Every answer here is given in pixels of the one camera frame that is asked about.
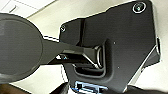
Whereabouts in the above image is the white sink base cabinet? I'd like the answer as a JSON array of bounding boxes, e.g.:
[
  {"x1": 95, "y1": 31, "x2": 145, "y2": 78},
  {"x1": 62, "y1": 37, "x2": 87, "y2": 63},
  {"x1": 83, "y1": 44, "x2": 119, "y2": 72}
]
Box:
[{"x1": 0, "y1": 0, "x2": 56, "y2": 18}]

